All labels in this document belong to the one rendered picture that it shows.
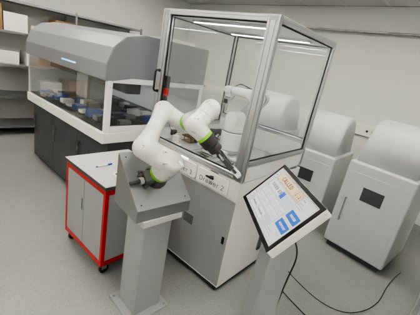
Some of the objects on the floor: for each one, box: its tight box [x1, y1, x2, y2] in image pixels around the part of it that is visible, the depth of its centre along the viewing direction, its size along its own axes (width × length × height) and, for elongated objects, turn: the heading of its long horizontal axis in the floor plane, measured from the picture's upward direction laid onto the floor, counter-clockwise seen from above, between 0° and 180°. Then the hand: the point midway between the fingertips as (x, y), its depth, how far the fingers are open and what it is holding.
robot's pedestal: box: [109, 212, 183, 315], centre depth 193 cm, size 30×30×76 cm
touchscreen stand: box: [241, 241, 298, 315], centre depth 163 cm, size 50×45×102 cm
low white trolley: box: [65, 149, 133, 273], centre depth 245 cm, size 58×62×76 cm
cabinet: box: [167, 172, 261, 290], centre depth 276 cm, size 95×103×80 cm
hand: (235, 171), depth 161 cm, fingers closed
